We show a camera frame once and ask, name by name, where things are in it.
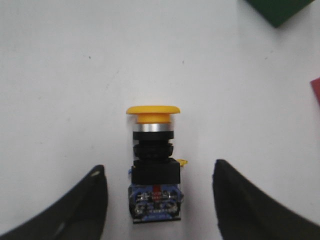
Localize yellow mushroom push button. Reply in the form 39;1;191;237
126;105;187;224

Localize large green cube block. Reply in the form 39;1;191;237
246;0;314;28

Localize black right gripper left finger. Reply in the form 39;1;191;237
0;165;108;240

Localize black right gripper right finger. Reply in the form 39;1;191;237
212;159;320;240

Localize pink cube block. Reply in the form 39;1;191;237
310;77;320;104

